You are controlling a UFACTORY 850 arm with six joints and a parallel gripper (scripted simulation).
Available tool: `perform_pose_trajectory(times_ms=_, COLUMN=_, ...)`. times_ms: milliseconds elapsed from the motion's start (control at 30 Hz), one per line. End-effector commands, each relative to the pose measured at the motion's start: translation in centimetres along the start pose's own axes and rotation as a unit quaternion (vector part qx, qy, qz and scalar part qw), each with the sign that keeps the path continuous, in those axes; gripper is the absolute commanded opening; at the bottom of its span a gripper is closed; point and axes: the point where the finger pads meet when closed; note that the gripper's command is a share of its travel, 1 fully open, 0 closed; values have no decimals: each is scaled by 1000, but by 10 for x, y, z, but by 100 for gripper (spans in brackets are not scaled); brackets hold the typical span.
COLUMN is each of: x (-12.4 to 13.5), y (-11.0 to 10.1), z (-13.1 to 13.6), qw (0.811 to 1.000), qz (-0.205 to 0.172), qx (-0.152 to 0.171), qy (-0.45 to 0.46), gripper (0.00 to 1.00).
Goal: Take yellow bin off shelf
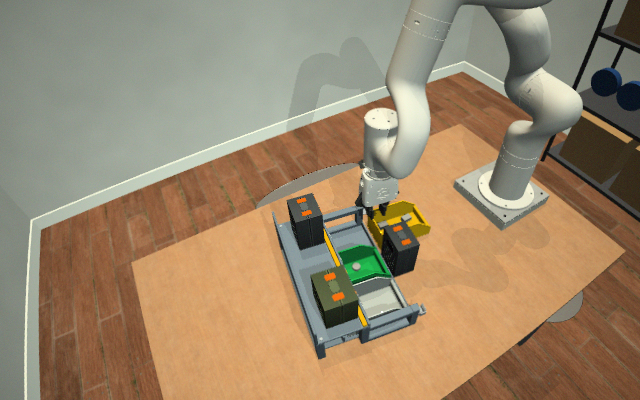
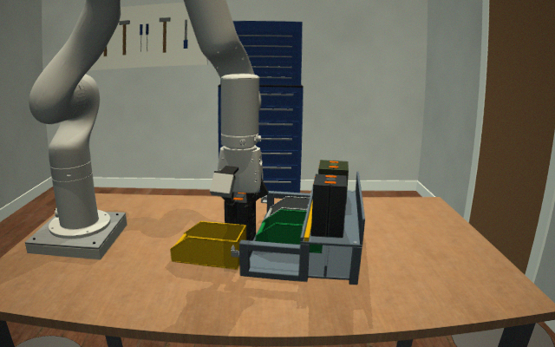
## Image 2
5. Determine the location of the grey metal shelf rack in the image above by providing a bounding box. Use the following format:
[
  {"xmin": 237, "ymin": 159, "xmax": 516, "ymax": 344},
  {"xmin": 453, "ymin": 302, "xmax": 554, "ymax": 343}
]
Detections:
[{"xmin": 231, "ymin": 171, "xmax": 365, "ymax": 285}]

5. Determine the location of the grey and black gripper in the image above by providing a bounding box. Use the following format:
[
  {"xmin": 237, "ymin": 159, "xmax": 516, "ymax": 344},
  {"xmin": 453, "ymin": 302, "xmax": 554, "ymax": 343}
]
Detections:
[{"xmin": 218, "ymin": 145, "xmax": 269, "ymax": 222}]

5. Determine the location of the olive green case with orange latches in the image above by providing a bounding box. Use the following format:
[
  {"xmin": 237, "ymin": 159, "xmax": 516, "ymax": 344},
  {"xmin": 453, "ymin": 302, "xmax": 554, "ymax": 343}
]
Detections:
[{"xmin": 318, "ymin": 160, "xmax": 349, "ymax": 188}]

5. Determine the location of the yellow flat bar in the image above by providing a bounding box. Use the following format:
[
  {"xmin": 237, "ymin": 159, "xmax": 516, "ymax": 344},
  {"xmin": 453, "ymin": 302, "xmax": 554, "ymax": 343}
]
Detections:
[{"xmin": 304, "ymin": 203, "xmax": 312, "ymax": 241}]

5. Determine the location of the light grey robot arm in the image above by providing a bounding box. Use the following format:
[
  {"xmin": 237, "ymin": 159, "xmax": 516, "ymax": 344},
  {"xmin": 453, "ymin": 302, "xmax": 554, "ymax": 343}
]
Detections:
[{"xmin": 29, "ymin": 0, "xmax": 261, "ymax": 239}]

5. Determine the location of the yellow bin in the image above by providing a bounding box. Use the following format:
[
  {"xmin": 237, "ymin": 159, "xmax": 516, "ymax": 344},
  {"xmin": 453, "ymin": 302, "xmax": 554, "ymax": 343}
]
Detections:
[{"xmin": 170, "ymin": 221, "xmax": 246, "ymax": 270}]

